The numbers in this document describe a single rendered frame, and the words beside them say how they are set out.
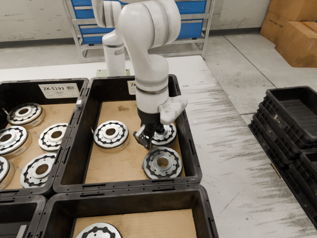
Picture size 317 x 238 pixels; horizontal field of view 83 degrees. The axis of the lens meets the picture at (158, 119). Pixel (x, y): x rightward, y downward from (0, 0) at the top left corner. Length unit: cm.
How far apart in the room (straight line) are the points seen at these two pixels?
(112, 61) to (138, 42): 58
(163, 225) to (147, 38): 38
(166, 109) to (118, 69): 54
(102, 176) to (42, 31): 327
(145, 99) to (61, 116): 40
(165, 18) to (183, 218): 40
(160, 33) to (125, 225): 39
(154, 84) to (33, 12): 329
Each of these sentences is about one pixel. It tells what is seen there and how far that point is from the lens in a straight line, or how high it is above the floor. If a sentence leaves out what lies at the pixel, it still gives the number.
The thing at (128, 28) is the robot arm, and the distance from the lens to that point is 30.
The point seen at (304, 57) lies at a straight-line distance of 315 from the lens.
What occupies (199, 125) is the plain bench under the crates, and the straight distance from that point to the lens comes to 79.
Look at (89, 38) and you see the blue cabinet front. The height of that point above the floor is 40.
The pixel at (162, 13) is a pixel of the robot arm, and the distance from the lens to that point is 31.
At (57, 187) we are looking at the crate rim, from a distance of 42.
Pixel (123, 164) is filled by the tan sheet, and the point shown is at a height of 83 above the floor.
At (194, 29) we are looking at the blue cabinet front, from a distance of 260.
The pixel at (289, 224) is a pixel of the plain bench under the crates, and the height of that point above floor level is 70.
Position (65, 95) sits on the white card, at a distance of 73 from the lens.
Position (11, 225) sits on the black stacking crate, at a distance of 56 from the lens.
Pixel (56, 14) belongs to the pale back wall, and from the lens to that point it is 346.
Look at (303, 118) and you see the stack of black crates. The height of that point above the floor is 49.
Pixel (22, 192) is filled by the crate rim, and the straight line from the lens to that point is 45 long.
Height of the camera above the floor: 127
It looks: 46 degrees down
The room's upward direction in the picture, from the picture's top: straight up
